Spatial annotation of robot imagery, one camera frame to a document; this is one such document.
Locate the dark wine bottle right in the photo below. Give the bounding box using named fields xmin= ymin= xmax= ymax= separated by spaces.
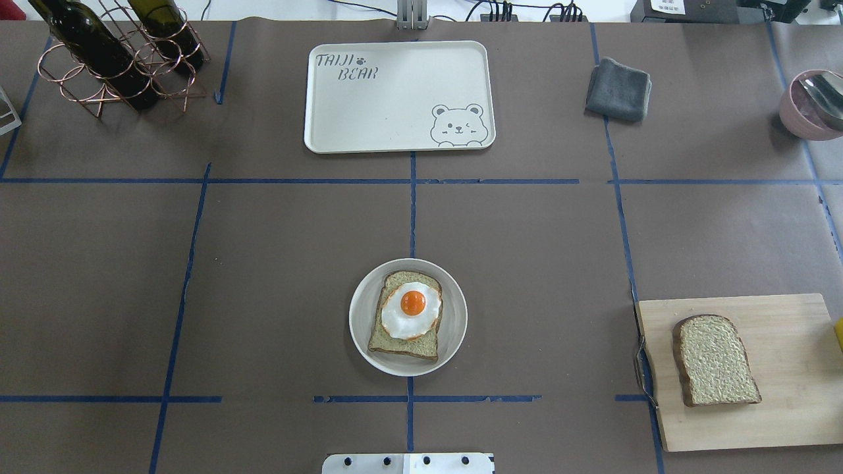
xmin=129 ymin=1 xmax=205 ymax=76

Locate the white round plate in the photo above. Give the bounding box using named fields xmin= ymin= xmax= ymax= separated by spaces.
xmin=348 ymin=258 xmax=468 ymax=376

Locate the bread slice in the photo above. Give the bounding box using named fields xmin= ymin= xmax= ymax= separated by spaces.
xmin=367 ymin=271 xmax=443 ymax=362
xmin=672 ymin=314 xmax=762 ymax=408

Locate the yellow lemon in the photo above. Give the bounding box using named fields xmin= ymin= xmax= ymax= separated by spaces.
xmin=834 ymin=318 xmax=843 ymax=349

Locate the cream bear tray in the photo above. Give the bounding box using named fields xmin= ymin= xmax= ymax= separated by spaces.
xmin=304 ymin=40 xmax=497 ymax=154

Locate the copper wire bottle rack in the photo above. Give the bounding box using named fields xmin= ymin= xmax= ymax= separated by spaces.
xmin=31 ymin=1 xmax=209 ymax=118

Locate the dark wine bottle left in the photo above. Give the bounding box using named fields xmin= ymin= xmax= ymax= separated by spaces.
xmin=29 ymin=1 xmax=159 ymax=111

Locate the grey folded cloth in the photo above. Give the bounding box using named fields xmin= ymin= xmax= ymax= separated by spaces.
xmin=585 ymin=57 xmax=651 ymax=122

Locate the fried egg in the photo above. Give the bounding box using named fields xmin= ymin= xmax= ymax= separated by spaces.
xmin=381 ymin=282 xmax=442 ymax=341

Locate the metal spoon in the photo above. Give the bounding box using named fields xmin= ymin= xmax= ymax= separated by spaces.
xmin=799 ymin=71 xmax=842 ymax=131

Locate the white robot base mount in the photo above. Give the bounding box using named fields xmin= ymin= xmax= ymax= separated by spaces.
xmin=321 ymin=452 xmax=496 ymax=473

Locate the dark wine bottle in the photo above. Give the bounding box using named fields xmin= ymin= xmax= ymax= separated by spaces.
xmin=129 ymin=1 xmax=205 ymax=76
xmin=29 ymin=1 xmax=159 ymax=111

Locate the wooden cutting board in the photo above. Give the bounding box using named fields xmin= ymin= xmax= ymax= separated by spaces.
xmin=636 ymin=294 xmax=842 ymax=451

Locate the pink bowl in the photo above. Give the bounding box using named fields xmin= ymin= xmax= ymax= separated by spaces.
xmin=778 ymin=69 xmax=842 ymax=142

